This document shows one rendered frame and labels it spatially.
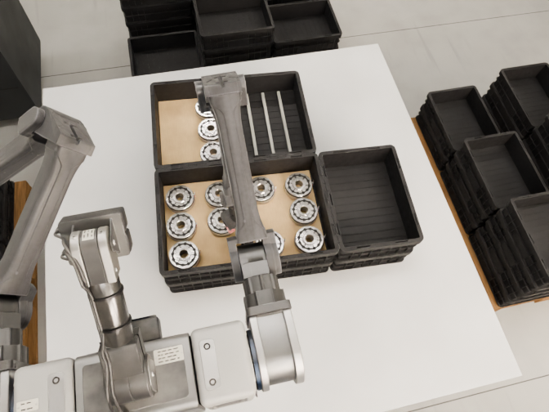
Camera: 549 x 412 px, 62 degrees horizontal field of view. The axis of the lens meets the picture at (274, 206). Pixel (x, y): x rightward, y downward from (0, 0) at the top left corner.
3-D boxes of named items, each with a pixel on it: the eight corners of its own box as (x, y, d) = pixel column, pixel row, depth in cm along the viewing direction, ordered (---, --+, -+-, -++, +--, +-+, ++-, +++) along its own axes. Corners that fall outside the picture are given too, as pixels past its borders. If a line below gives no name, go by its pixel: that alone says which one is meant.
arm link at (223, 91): (192, 68, 88) (243, 60, 89) (194, 79, 101) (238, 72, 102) (236, 288, 94) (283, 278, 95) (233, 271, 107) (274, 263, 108)
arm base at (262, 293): (247, 329, 95) (247, 316, 84) (239, 292, 98) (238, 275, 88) (287, 320, 96) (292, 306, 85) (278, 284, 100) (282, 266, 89)
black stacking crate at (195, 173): (251, 275, 160) (251, 264, 150) (165, 286, 157) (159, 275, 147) (237, 176, 177) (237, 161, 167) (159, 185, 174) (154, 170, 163)
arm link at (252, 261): (245, 286, 90) (271, 280, 91) (235, 239, 95) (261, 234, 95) (247, 297, 99) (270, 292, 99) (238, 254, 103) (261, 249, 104)
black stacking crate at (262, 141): (312, 167, 181) (316, 152, 171) (238, 176, 177) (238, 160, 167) (295, 89, 198) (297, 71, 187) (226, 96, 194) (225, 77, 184)
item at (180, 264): (201, 265, 156) (201, 265, 155) (171, 271, 154) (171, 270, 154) (196, 238, 160) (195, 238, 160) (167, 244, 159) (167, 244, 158)
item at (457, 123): (485, 163, 266) (505, 141, 246) (438, 172, 262) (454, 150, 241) (458, 109, 283) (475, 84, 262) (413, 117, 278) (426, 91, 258)
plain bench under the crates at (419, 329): (444, 390, 224) (522, 375, 161) (110, 476, 200) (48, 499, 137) (349, 127, 290) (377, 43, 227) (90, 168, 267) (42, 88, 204)
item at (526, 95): (545, 153, 272) (582, 118, 241) (500, 161, 268) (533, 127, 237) (515, 100, 289) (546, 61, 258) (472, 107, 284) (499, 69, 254)
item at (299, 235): (326, 250, 161) (326, 250, 160) (297, 254, 160) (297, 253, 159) (320, 225, 165) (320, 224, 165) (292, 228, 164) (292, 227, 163)
